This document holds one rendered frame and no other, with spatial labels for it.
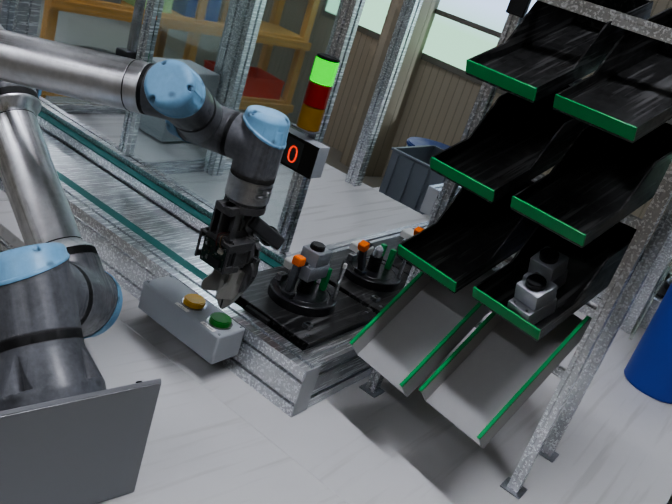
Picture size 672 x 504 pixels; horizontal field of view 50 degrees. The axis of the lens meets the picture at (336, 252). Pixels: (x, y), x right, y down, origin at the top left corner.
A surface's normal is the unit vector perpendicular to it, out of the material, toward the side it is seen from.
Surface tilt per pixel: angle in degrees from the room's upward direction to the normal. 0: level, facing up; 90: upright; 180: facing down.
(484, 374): 45
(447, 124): 90
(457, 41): 90
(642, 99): 25
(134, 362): 0
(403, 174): 90
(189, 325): 90
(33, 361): 39
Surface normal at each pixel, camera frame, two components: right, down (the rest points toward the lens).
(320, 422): 0.29, -0.88
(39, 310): 0.43, -0.25
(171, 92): -0.11, -0.14
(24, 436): 0.64, 0.47
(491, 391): -0.29, -0.58
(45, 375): 0.26, -0.52
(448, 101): -0.71, 0.07
